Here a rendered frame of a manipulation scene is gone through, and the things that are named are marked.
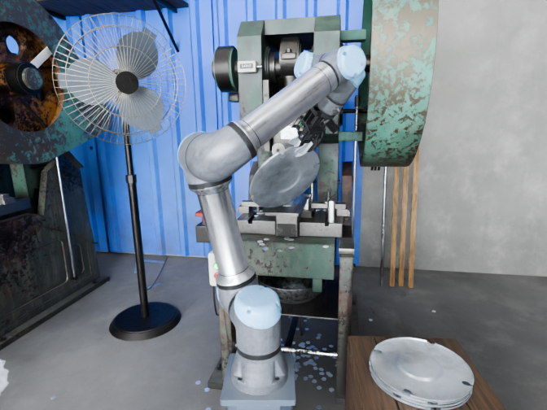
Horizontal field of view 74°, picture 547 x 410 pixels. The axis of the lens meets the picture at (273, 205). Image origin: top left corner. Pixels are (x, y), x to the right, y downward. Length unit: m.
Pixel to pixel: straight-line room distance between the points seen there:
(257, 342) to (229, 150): 0.47
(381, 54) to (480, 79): 1.74
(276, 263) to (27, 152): 1.36
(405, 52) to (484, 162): 1.81
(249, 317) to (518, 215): 2.44
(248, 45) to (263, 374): 1.15
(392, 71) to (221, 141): 0.61
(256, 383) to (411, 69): 0.96
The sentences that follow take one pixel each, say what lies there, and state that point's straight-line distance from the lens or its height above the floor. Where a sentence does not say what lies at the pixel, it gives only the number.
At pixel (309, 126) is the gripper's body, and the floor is 1.09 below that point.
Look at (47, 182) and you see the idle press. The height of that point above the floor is 0.78.
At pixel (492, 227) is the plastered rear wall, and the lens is 3.03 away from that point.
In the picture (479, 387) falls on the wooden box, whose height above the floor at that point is 0.35.
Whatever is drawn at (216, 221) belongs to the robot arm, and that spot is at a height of 0.86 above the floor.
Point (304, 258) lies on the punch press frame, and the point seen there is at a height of 0.58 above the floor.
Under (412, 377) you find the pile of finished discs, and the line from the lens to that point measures 1.24.
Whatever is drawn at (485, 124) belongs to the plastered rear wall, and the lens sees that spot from 2.89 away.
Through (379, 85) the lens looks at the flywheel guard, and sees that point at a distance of 1.20.
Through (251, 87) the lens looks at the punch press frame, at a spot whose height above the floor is 1.24.
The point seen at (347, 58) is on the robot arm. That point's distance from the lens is 0.92.
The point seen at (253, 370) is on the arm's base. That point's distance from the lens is 0.99.
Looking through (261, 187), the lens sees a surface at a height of 0.88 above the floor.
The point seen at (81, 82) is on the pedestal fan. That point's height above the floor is 1.29.
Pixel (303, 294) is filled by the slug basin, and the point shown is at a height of 0.38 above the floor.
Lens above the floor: 1.11
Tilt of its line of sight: 13 degrees down
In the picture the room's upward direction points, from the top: 1 degrees counter-clockwise
